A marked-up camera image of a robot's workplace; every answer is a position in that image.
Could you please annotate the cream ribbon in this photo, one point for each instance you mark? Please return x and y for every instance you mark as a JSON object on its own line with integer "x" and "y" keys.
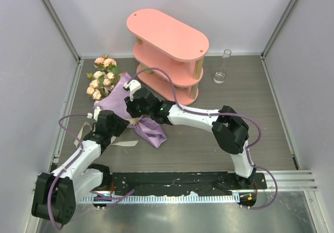
{"x": 122, "y": 142}

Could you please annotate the white slotted cable duct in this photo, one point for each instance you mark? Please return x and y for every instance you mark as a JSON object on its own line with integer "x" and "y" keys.
{"x": 191, "y": 198}

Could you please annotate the purple wrapping paper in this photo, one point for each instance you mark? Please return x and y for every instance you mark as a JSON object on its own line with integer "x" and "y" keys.
{"x": 118, "y": 101}

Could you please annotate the clear glass vase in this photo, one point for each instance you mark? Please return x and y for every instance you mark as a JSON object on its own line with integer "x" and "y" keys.
{"x": 220, "y": 76}

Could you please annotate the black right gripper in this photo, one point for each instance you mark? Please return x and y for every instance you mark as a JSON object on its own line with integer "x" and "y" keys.
{"x": 130, "y": 105}

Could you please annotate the pink flower bouquet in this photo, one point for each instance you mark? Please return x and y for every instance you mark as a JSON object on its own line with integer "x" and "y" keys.
{"x": 104, "y": 79}

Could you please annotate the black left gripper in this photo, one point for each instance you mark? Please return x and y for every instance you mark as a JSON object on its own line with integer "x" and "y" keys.
{"x": 121, "y": 123}

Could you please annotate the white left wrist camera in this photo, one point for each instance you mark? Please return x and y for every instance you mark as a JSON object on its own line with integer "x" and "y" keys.
{"x": 94, "y": 115}

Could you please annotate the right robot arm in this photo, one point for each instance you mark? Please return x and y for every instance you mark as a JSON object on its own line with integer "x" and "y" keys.
{"x": 229, "y": 130}

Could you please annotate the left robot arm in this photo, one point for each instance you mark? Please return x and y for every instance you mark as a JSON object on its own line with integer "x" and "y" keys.
{"x": 56, "y": 193}

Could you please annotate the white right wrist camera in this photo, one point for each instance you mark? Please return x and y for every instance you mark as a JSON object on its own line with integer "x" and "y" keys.
{"x": 132, "y": 86}

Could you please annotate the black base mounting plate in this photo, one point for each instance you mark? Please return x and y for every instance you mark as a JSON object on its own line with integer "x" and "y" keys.
{"x": 178, "y": 183}

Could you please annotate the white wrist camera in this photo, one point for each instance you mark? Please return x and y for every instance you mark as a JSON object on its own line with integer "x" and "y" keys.
{"x": 94, "y": 115}
{"x": 132, "y": 86}

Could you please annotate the pink three-tier shelf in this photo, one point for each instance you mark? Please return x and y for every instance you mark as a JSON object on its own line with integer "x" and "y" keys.
{"x": 170, "y": 54}

